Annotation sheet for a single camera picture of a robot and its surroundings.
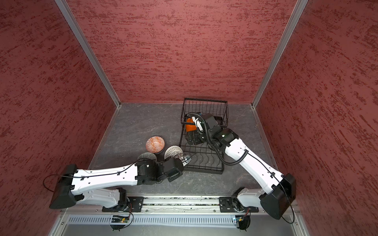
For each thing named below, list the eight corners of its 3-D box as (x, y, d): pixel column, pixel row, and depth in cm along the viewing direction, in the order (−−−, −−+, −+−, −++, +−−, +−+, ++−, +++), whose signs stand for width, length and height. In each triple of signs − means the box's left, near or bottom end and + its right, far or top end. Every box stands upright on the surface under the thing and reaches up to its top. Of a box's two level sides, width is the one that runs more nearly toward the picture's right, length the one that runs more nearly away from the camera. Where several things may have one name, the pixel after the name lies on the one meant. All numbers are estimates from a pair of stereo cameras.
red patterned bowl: (147, 153, 94) (144, 148, 89) (149, 141, 100) (147, 135, 95) (164, 153, 94) (162, 148, 89) (166, 141, 100) (164, 135, 95)
